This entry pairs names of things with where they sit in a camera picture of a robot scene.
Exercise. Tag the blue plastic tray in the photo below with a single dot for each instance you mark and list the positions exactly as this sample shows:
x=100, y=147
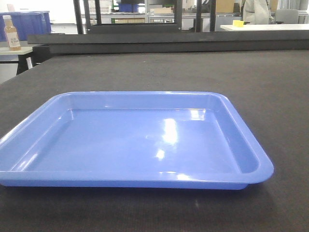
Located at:
x=134, y=139

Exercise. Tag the yellow box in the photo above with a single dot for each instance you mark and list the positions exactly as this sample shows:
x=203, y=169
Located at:
x=238, y=23

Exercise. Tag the cardboard box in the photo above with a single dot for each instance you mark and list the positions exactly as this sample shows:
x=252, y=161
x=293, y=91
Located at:
x=224, y=6

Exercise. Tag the person in beige coat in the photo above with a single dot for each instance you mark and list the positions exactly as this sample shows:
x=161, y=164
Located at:
x=257, y=12

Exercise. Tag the white side table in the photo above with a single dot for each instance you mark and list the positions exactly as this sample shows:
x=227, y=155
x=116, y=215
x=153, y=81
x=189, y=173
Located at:
x=24, y=58

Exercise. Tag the blue storage bin background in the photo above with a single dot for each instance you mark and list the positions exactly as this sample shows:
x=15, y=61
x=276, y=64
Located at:
x=27, y=23

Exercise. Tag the orange juice bottle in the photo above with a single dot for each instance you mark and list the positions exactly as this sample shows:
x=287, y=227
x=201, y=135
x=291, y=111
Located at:
x=11, y=34

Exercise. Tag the white background table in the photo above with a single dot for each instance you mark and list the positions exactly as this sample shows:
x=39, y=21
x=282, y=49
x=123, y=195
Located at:
x=269, y=27

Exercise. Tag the grey office chair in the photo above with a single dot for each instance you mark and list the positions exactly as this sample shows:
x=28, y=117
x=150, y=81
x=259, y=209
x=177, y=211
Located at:
x=286, y=16

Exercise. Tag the black metal frame rack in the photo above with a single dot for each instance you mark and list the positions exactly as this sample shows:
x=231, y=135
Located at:
x=138, y=16

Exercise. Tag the black table edge rail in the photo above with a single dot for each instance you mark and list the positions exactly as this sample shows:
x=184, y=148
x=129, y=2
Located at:
x=175, y=42

